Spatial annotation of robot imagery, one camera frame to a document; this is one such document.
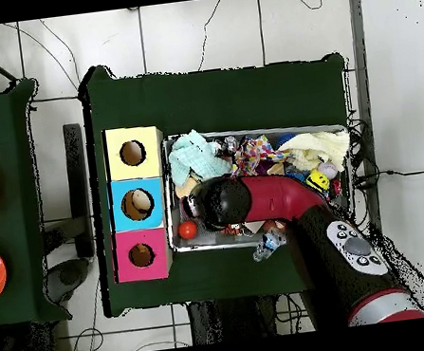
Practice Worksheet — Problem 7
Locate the dark green table cloth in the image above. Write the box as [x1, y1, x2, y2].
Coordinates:
[75, 35, 374, 320]
[0, 77, 67, 328]

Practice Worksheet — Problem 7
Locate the crushed clear plastic bottle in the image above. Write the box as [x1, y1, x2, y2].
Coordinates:
[249, 227, 292, 264]

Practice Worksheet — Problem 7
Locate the black stand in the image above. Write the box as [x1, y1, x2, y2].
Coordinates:
[60, 121, 100, 260]

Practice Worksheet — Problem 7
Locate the large yellow ball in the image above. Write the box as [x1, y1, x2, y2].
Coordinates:
[306, 168, 331, 194]

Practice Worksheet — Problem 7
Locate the black cable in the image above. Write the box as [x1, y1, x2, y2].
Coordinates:
[190, 0, 232, 72]
[352, 163, 424, 187]

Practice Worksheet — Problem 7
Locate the orange striped tiger plush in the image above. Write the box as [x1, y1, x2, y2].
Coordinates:
[222, 222, 245, 239]

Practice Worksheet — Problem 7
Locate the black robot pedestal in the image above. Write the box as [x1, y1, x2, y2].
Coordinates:
[185, 290, 293, 347]

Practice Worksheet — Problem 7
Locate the cream yellow cloth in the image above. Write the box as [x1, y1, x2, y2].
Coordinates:
[279, 127, 356, 180]

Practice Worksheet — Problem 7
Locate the mint green cloth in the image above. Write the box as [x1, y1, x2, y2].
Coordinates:
[164, 126, 235, 189]

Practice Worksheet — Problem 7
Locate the red ball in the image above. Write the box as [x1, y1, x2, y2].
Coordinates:
[176, 218, 200, 242]

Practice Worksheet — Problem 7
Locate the wooden box with three holes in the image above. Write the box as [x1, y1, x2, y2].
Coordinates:
[99, 122, 181, 286]

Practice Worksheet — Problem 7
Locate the colourful polka dot cloth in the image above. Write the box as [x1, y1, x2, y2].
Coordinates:
[230, 131, 290, 179]

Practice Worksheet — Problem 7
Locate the shallow clear mesh bin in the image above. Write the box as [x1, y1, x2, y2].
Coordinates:
[157, 114, 360, 258]

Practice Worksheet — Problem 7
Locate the toy hamburger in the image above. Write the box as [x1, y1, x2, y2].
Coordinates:
[174, 175, 203, 200]

